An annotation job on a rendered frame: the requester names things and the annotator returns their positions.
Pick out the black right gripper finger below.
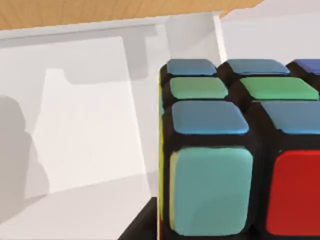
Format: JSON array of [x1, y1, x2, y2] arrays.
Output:
[[116, 196, 159, 240]]

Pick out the multicoloured puzzle cube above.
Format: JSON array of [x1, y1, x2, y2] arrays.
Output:
[[156, 58, 320, 240]]

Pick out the wooden cupboard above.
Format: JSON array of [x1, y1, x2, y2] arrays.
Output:
[[0, 0, 266, 31]]

